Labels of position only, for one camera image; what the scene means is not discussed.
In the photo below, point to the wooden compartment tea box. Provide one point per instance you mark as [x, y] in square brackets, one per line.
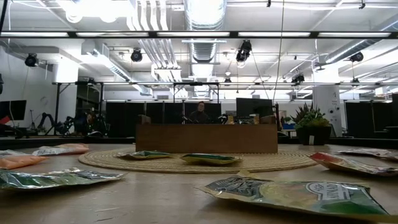
[205, 138]

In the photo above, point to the person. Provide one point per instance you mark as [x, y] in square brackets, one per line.
[200, 115]

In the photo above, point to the white orange tea bag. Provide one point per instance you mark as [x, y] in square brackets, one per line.
[18, 161]
[59, 150]
[9, 152]

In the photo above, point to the silver ventilation duct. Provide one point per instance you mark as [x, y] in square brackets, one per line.
[203, 25]

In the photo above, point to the green lemon lime tea bag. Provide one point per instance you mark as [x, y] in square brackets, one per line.
[144, 154]
[53, 179]
[295, 196]
[210, 159]

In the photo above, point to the white LED light strip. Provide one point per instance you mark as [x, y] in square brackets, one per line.
[112, 34]
[34, 34]
[273, 34]
[192, 34]
[354, 34]

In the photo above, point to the black ceiling spotlight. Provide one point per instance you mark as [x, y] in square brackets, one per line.
[136, 55]
[356, 57]
[243, 51]
[31, 60]

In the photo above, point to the potted succulent plant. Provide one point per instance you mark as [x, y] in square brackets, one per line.
[312, 135]

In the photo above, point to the background black robot arm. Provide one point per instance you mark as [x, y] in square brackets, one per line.
[62, 124]

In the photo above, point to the black partition panel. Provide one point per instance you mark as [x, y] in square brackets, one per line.
[124, 118]

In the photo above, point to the round woven straw placemat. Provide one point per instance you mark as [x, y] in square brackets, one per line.
[264, 163]

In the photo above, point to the black computer monitor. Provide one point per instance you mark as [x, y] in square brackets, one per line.
[12, 110]
[253, 107]

